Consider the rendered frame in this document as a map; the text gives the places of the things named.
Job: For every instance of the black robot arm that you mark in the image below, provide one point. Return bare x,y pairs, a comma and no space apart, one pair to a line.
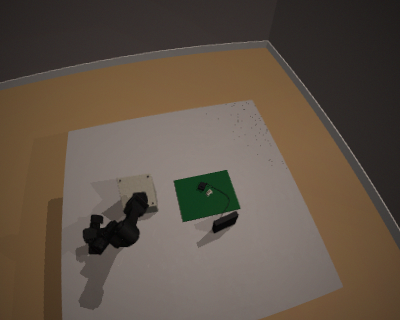
122,234

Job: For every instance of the green circuit board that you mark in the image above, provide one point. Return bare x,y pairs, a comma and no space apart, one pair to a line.
195,203

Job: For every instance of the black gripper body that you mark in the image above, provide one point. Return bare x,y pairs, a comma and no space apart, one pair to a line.
95,220

